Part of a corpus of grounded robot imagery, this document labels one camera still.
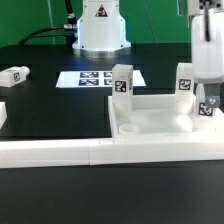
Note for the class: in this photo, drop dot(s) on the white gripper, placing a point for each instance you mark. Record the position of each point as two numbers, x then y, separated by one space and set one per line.
208 56

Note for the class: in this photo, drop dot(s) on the white square tabletop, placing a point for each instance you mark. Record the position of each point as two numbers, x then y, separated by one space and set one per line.
152 115

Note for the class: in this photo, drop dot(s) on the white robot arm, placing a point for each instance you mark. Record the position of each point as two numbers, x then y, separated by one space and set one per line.
193 8

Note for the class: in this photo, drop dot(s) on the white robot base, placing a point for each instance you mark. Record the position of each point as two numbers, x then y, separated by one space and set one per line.
101 30

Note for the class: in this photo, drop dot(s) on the white sheet with tag markers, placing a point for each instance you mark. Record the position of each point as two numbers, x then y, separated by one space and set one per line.
82 79

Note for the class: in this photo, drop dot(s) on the white front fence bar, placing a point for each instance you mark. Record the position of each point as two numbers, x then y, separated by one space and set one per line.
45 153

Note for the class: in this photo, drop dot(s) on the white fence bar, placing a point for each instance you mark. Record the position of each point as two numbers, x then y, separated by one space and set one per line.
3 114
45 153

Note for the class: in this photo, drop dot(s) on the white left fence bar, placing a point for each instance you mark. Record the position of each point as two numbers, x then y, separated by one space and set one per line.
3 114

